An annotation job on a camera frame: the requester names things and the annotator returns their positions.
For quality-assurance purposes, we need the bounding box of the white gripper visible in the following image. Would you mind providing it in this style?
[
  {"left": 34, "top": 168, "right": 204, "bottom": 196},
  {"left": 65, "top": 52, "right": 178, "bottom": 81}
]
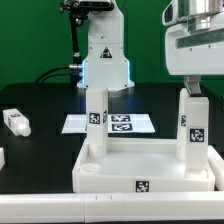
[{"left": 165, "top": 19, "right": 224, "bottom": 96}]

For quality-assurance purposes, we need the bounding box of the white desk tabletop tray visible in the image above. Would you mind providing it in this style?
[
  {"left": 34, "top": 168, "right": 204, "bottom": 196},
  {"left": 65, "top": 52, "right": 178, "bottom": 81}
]
[{"left": 72, "top": 137, "right": 215, "bottom": 193}]

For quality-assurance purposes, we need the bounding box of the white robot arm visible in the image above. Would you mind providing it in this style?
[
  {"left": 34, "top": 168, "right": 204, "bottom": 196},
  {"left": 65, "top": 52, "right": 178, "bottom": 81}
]
[{"left": 162, "top": 0, "right": 224, "bottom": 97}]

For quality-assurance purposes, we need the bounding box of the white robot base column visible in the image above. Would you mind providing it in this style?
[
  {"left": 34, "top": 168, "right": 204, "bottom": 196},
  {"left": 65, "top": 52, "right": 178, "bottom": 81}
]
[{"left": 77, "top": 5, "right": 135, "bottom": 92}]

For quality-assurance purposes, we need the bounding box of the white marker sheet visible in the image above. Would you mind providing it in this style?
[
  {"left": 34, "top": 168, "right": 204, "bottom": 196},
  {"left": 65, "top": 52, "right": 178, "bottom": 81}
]
[{"left": 62, "top": 114, "right": 155, "bottom": 134}]

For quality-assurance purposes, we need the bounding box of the white right fence bar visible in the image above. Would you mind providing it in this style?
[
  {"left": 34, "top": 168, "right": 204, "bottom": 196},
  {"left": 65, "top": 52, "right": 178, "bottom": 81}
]
[{"left": 208, "top": 146, "right": 224, "bottom": 191}]

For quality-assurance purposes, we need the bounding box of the white fence bar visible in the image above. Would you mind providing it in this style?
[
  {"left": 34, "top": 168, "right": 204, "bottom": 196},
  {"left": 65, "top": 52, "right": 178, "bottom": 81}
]
[
  {"left": 208, "top": 146, "right": 224, "bottom": 191},
  {"left": 0, "top": 191, "right": 224, "bottom": 224}
]

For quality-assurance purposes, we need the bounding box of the white front fence bar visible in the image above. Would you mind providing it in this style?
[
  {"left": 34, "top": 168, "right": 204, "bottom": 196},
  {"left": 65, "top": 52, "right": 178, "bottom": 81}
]
[{"left": 0, "top": 191, "right": 224, "bottom": 224}]

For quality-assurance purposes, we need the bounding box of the black cable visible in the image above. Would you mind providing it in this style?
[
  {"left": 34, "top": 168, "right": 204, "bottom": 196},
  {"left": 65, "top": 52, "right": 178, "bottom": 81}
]
[{"left": 34, "top": 66, "right": 83, "bottom": 84}]

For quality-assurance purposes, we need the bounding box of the white obstacle wall left piece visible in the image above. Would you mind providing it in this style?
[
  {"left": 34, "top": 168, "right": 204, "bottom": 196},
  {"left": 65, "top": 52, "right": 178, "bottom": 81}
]
[{"left": 0, "top": 148, "right": 5, "bottom": 171}]

